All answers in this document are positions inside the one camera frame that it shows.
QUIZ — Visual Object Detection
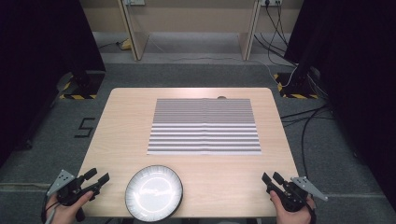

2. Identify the thick black gripper cable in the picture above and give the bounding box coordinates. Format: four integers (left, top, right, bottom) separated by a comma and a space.
40, 194, 60, 224
306, 199, 318, 224

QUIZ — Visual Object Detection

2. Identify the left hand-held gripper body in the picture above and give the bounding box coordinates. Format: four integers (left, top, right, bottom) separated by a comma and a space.
46, 169, 101, 222

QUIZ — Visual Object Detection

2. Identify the white floor cable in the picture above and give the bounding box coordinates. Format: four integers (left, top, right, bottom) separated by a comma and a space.
148, 38, 299, 89

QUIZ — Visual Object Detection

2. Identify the black power cable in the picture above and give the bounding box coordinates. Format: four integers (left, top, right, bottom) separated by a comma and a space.
253, 32, 298, 67
264, 3, 289, 48

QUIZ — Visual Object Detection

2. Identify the beige wooden desk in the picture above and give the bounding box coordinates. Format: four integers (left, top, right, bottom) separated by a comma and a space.
78, 0, 304, 62

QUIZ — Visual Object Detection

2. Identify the long curved black floor cable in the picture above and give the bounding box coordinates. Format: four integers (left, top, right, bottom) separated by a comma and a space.
300, 106, 328, 180

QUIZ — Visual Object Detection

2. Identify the person's right hand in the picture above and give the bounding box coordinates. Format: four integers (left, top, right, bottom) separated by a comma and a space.
269, 189, 317, 224

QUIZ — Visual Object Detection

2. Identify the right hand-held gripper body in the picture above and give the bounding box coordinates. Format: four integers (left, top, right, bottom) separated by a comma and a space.
267, 175, 329, 213

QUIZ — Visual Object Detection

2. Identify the person's left hand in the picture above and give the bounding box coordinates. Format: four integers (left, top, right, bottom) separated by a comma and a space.
45, 190, 94, 224

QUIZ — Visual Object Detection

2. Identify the stand base with hazard tape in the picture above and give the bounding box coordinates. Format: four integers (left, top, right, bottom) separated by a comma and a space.
59, 71, 106, 101
274, 73, 320, 100

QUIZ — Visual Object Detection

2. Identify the thin grey cable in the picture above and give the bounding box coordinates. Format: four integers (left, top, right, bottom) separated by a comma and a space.
45, 206, 59, 224

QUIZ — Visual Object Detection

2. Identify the grey striped placemat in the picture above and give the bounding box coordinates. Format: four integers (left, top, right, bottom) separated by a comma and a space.
147, 98, 262, 156

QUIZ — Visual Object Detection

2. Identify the black curtain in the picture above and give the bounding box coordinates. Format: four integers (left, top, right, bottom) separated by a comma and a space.
0, 0, 106, 166
284, 0, 396, 213

